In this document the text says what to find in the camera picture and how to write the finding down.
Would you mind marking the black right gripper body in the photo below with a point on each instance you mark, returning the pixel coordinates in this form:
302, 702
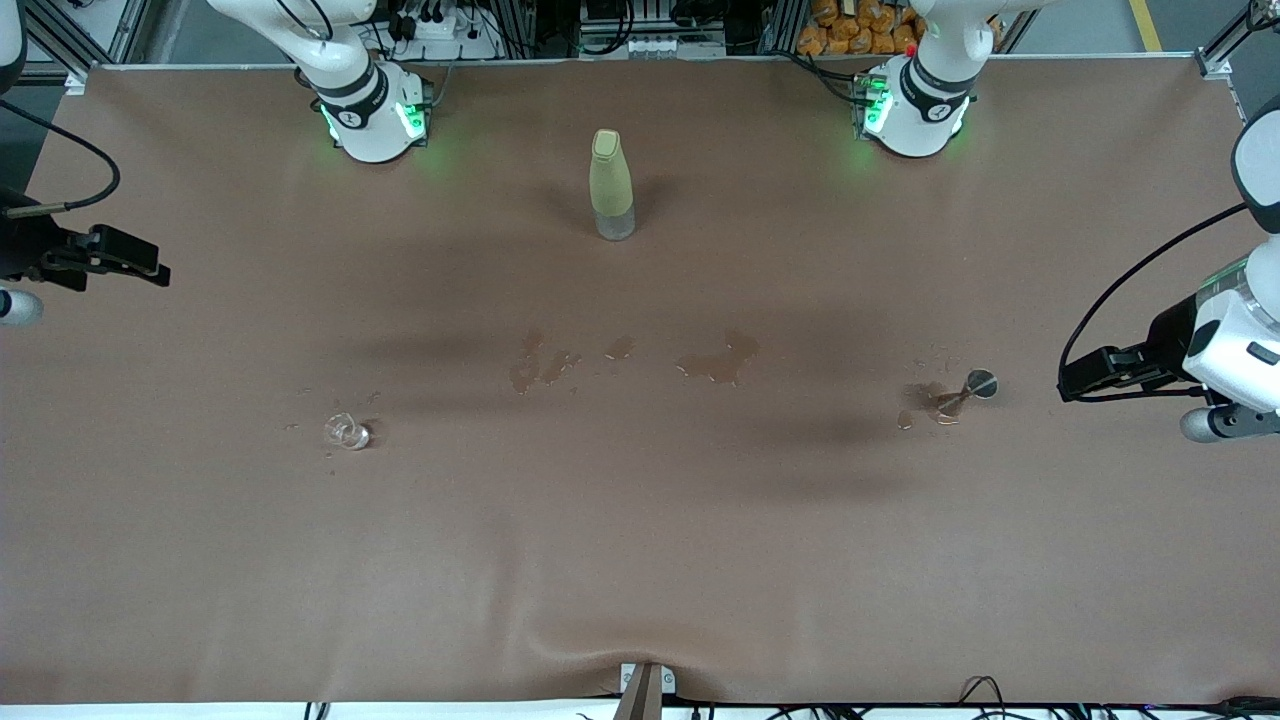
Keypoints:
28, 250

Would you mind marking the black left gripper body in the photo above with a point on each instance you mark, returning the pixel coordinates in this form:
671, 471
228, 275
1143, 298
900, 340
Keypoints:
1166, 343

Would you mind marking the steel jigger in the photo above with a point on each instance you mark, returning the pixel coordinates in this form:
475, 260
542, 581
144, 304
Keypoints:
980, 384

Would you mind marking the clear glass cup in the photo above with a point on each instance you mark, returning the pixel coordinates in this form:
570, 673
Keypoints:
348, 432

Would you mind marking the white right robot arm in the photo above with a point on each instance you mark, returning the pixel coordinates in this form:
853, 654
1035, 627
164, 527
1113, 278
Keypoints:
370, 130

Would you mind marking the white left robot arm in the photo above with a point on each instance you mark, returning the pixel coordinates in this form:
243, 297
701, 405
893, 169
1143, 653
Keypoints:
915, 125

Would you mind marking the white power strip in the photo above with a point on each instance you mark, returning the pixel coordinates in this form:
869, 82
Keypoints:
440, 28

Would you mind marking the orange snack packs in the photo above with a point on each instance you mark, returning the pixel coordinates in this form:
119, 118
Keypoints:
850, 40

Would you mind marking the brown table mat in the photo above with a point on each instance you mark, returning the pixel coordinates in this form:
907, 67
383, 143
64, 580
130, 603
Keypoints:
640, 520

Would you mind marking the yellow-green bottle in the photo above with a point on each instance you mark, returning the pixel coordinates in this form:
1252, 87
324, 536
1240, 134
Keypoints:
610, 185

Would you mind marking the white terminal block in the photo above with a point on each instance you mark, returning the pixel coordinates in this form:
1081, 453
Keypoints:
655, 46

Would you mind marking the metal table clamp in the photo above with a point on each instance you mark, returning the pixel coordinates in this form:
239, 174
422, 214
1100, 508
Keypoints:
645, 695

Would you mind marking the aluminium frame strut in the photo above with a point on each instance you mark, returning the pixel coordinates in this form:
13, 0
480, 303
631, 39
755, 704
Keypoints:
75, 40
1225, 50

